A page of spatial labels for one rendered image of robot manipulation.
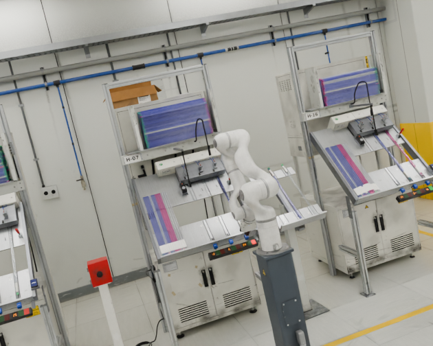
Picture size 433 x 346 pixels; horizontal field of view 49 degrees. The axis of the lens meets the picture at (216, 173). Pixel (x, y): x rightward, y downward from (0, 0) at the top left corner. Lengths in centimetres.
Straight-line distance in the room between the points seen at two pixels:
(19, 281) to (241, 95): 307
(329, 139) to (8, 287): 252
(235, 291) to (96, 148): 214
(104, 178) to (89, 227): 52
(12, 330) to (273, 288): 175
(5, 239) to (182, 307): 129
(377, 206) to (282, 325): 152
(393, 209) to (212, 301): 163
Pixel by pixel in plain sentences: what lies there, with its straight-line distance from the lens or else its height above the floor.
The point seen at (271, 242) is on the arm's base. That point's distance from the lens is 276.
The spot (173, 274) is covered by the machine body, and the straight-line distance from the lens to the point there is 348.
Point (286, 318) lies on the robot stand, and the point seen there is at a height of 32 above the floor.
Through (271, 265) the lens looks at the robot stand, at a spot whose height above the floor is 64.
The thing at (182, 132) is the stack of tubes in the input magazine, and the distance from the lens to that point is 349.
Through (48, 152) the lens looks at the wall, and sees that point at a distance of 494.
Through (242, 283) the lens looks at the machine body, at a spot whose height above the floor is 26.
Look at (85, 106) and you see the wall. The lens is 494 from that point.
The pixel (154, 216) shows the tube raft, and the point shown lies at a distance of 329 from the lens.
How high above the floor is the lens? 159
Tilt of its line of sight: 8 degrees down
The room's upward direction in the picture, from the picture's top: 13 degrees counter-clockwise
